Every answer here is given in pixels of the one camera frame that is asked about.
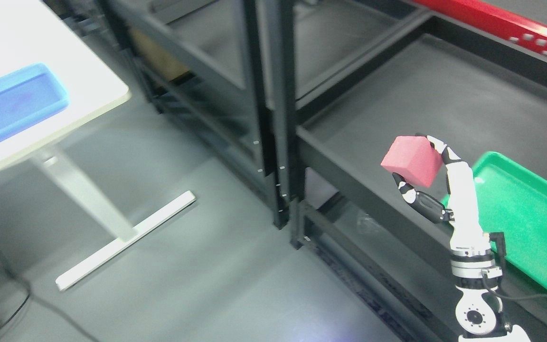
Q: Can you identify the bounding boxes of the pink foam block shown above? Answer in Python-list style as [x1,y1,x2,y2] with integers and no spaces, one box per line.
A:
[380,136,443,188]

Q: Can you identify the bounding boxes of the black metal shelf rack right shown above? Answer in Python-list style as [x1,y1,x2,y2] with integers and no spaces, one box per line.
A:
[264,0,547,342]

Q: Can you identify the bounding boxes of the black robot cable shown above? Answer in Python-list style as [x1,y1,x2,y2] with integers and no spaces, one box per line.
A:
[482,268,547,342]

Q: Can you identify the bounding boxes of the white table with leg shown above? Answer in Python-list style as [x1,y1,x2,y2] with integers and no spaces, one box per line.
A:
[0,0,197,292]

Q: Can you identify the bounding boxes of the red metal conveyor beam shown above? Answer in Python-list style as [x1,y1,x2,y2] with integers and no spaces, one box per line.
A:
[416,0,547,57]

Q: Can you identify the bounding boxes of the black metal shelf rack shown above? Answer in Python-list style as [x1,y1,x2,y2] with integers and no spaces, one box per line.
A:
[60,0,299,228]
[264,0,547,342]

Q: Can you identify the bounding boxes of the green plastic tray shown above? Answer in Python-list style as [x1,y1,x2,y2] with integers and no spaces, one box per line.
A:
[440,151,547,312]

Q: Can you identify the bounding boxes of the black metal shelf rack left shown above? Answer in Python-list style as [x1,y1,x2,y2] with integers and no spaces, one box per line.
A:
[60,0,299,228]

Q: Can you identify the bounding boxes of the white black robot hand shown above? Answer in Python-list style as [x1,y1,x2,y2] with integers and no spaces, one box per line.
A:
[392,135,490,257]

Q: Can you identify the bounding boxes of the blue plastic tray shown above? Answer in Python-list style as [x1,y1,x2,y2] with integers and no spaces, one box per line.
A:
[0,63,70,143]

